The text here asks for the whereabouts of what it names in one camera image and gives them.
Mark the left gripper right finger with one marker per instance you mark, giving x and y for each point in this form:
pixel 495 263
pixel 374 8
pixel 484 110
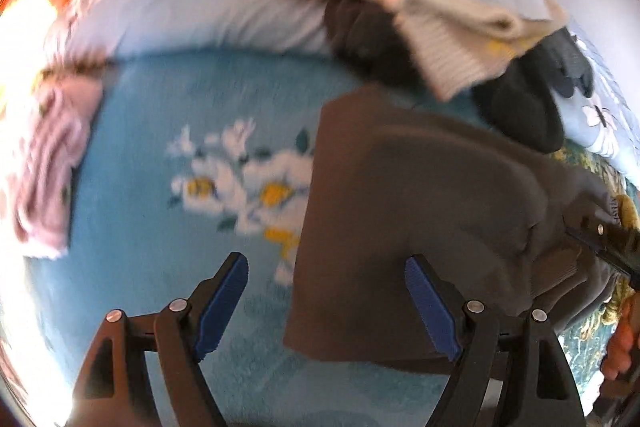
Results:
pixel 538 388

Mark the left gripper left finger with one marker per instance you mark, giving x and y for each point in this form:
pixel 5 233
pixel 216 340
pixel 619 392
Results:
pixel 113 387

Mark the dark grey sweatpants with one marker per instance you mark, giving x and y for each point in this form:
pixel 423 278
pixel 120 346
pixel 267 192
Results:
pixel 390 182

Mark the dark blue-grey garment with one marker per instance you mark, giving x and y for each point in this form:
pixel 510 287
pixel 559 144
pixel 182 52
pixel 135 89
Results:
pixel 520 102

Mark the pink knit garment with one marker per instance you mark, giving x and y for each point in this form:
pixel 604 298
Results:
pixel 47 134

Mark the black fleece garment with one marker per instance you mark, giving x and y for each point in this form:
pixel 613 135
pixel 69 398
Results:
pixel 362 35

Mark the teal floral blanket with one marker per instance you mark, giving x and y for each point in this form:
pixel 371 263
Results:
pixel 193 156

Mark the operator right hand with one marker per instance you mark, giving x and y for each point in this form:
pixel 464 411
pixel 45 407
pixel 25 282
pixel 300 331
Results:
pixel 618 359

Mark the mustard knit sweater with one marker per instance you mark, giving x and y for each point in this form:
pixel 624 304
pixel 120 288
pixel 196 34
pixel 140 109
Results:
pixel 613 308

